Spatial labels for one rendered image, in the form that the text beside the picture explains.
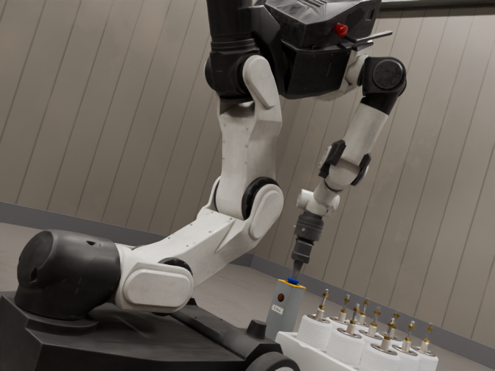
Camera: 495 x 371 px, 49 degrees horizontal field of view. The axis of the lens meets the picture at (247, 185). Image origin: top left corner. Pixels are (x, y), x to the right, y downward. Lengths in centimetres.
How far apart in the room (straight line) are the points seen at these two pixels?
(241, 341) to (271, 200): 37
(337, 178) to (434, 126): 264
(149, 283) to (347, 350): 64
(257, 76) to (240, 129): 16
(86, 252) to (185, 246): 28
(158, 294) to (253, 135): 47
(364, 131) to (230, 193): 42
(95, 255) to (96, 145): 252
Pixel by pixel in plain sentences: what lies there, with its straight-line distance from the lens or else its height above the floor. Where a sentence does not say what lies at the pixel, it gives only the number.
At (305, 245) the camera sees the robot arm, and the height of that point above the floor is 45.
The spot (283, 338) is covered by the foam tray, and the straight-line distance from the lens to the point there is 170.
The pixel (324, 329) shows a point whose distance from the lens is 168.
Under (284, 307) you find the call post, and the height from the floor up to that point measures 24.
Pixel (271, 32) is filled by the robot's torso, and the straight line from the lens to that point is 142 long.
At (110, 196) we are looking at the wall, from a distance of 379.
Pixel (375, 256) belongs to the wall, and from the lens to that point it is 415.
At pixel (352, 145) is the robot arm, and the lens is 155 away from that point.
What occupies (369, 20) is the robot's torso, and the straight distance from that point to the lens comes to 162.
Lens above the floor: 52
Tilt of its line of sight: 2 degrees up
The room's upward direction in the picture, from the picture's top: 17 degrees clockwise
